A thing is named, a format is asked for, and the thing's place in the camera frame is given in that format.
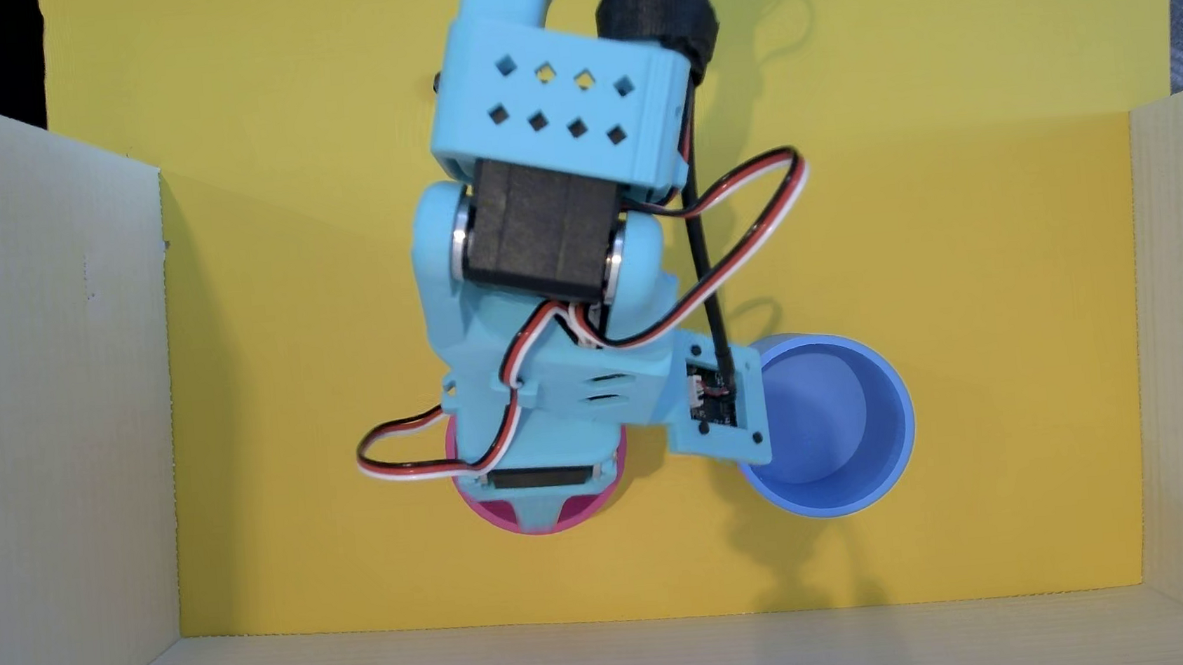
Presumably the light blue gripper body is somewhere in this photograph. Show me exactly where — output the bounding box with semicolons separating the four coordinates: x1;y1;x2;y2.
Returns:
437;325;700;506

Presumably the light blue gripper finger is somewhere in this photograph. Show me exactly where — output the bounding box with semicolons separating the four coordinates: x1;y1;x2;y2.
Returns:
501;482;611;539

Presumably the pink round box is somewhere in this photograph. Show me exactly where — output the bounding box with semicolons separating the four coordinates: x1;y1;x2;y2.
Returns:
442;398;637;543

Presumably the blue round box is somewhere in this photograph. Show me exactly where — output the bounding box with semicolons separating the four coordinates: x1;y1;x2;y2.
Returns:
729;324;924;525

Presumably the yellow paper mat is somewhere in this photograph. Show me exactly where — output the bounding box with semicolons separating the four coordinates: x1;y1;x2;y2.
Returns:
38;0;1183;665

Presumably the red white black servo cable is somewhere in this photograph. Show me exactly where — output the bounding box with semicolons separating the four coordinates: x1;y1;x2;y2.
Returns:
557;145;823;356
344;295;603;486

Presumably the light blue camera mount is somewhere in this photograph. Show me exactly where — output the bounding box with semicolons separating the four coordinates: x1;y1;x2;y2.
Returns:
658;324;774;473

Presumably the black camera cable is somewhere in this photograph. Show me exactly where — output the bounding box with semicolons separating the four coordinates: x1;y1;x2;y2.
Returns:
665;0;756;399

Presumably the black velcro strap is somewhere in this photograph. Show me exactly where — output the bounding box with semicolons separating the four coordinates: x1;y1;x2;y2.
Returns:
595;0;724;90

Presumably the cardboard box enclosure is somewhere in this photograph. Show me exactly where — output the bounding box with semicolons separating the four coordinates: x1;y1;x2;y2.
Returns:
0;0;1183;665

